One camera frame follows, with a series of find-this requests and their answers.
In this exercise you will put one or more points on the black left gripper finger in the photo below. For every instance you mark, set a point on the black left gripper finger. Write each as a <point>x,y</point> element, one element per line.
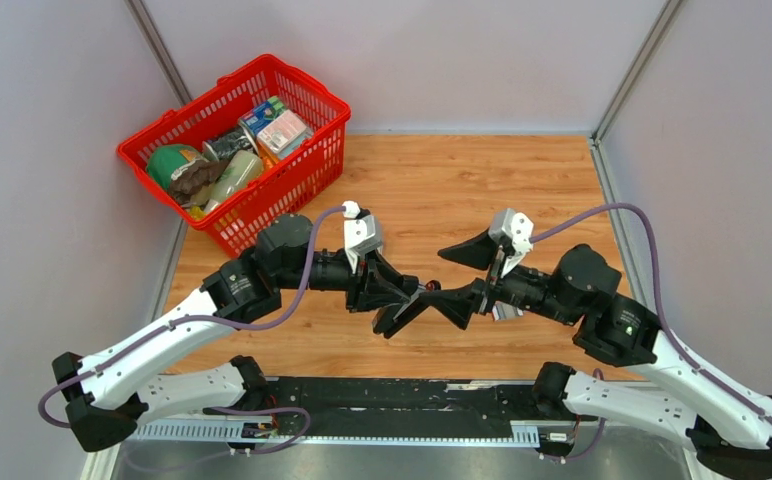
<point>397,287</point>
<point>389,320</point>

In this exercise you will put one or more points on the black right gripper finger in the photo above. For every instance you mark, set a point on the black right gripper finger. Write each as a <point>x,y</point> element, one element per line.
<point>479,252</point>
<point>461,304</point>

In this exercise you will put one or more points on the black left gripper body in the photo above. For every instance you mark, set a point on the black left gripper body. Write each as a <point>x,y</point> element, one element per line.
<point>358,293</point>

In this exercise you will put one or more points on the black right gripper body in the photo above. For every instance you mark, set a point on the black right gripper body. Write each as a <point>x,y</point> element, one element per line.
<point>498,288</point>

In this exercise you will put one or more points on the black stapler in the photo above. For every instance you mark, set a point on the black stapler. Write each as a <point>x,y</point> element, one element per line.
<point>432,285</point>

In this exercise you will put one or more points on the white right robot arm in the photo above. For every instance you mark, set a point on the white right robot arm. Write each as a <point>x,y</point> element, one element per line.
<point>726,425</point>

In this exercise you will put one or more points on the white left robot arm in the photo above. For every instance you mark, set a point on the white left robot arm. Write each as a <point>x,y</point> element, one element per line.
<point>111,393</point>

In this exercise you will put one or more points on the grey staple strip box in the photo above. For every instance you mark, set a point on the grey staple strip box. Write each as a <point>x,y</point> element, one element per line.
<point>502,311</point>

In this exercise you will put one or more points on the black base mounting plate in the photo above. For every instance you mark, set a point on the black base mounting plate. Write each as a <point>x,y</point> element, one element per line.
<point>408,408</point>

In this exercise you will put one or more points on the red plastic shopping basket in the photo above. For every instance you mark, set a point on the red plastic shopping basket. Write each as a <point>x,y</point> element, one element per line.
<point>287,186</point>

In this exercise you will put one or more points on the pale green bottle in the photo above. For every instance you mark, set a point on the pale green bottle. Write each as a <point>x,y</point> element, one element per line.
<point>243,168</point>

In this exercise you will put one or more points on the pink white carton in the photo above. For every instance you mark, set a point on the pink white carton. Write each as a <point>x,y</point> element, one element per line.
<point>284,135</point>

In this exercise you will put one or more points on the dark patterned can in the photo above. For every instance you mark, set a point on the dark patterned can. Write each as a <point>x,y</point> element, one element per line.
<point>225,146</point>

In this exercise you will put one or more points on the blue green box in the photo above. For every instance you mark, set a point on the blue green box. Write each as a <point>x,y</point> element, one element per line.
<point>262,115</point>

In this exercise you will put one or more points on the brown crumpled bag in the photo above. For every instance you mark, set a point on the brown crumpled bag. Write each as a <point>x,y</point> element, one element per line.
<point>189,181</point>

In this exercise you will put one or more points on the green round package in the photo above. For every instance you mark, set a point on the green round package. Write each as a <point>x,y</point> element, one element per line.
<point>168,162</point>

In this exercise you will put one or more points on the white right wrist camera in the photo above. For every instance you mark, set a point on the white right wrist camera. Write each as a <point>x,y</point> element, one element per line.
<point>510,232</point>

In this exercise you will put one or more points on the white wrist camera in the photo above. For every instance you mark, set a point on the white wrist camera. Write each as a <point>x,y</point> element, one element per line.
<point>362,233</point>
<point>510,232</point>

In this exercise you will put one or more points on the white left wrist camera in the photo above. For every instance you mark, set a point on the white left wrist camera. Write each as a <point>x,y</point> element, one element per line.
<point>362,233</point>

